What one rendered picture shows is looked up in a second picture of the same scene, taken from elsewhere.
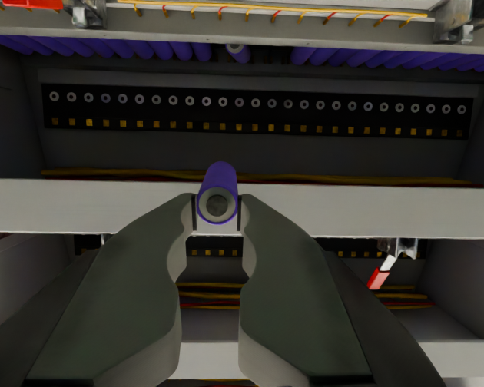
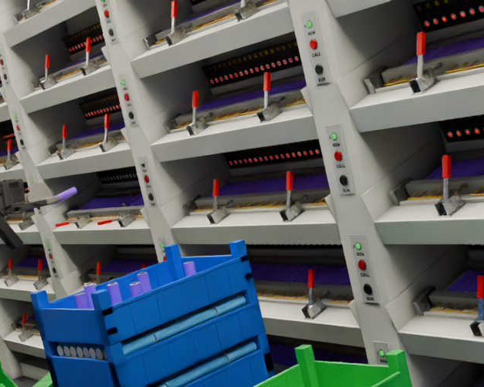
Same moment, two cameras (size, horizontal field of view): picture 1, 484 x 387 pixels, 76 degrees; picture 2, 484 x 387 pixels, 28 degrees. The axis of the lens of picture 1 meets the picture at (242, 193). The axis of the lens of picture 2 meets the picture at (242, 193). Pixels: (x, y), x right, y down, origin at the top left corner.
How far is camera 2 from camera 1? 2.44 m
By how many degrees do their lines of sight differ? 61
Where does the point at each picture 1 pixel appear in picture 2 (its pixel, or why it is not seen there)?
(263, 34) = (111, 211)
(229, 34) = (115, 210)
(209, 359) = (74, 90)
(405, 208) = (66, 169)
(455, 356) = (33, 104)
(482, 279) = (53, 117)
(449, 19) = (83, 219)
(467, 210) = (58, 170)
